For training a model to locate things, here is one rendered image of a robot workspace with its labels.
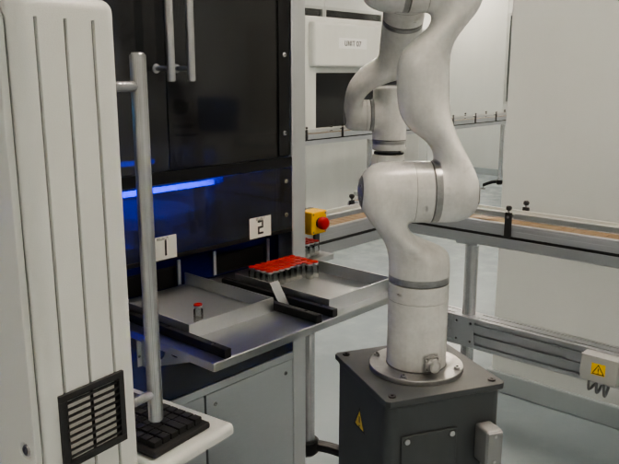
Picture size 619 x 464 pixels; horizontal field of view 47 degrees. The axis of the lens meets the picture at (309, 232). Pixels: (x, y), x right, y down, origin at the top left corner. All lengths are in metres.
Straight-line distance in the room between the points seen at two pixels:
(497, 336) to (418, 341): 1.33
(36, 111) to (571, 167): 2.47
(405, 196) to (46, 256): 0.65
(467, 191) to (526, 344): 1.39
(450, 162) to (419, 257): 0.19
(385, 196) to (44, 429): 0.70
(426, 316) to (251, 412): 0.93
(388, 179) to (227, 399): 0.99
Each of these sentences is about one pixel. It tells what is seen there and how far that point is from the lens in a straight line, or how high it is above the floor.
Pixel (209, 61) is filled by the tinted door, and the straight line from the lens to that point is 1.90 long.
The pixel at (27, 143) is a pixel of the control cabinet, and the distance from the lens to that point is 1.00.
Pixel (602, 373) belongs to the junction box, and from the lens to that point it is 2.56.
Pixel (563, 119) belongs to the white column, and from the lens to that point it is 3.14.
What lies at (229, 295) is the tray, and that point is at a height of 0.89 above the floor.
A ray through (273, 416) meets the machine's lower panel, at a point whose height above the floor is 0.41.
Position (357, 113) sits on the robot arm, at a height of 1.35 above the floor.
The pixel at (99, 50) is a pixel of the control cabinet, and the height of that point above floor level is 1.48.
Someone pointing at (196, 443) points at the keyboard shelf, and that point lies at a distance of 1.35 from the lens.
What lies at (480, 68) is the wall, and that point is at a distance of 10.76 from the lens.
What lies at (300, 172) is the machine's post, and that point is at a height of 1.16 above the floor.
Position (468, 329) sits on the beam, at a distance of 2.80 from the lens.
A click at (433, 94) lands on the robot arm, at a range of 1.37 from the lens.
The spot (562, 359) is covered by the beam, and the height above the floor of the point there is 0.48.
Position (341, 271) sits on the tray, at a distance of 2.04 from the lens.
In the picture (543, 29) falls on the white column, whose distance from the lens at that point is 3.19.
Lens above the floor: 1.45
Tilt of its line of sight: 13 degrees down
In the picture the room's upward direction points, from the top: straight up
